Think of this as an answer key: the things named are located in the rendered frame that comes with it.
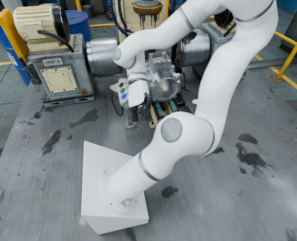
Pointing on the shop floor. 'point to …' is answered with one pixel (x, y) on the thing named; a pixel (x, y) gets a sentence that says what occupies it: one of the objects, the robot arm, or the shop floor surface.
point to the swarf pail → (88, 10)
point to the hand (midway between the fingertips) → (140, 118)
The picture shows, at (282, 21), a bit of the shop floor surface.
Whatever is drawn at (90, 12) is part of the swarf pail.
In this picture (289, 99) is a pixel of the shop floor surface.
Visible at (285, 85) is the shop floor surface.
